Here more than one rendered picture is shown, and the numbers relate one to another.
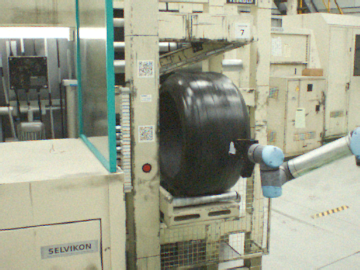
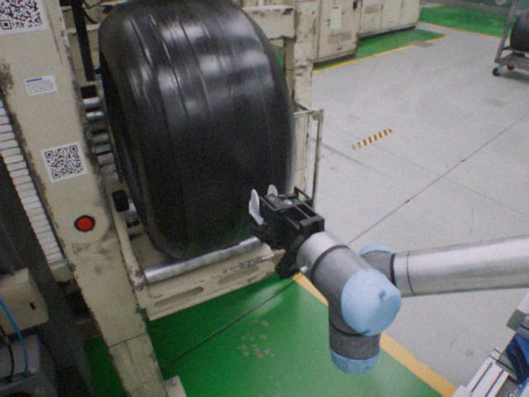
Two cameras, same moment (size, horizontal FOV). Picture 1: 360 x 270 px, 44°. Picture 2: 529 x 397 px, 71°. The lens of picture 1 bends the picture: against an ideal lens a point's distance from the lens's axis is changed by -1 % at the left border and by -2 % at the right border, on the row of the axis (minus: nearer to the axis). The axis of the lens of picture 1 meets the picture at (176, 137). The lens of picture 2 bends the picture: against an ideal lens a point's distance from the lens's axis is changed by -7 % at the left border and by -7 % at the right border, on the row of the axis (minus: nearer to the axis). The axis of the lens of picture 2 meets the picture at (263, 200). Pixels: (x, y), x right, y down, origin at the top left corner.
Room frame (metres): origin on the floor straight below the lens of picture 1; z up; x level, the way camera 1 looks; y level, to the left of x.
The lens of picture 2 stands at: (1.30, -0.17, 1.60)
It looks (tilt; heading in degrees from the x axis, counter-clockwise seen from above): 36 degrees down; 353
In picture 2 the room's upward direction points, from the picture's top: straight up
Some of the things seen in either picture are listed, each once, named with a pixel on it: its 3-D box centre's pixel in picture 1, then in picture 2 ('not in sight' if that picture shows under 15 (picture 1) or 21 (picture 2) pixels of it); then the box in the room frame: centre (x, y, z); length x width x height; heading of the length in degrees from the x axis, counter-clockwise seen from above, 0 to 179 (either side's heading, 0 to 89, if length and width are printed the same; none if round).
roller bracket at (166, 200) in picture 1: (157, 194); (126, 244); (2.11, 0.09, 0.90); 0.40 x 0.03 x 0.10; 20
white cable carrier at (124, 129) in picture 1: (126, 140); (26, 177); (2.01, 0.23, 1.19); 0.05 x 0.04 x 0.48; 20
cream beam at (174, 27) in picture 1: (193, 29); not in sight; (2.49, -0.09, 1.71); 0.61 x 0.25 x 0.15; 110
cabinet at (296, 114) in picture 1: (292, 116); (326, 14); (6.88, -1.79, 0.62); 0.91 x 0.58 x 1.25; 123
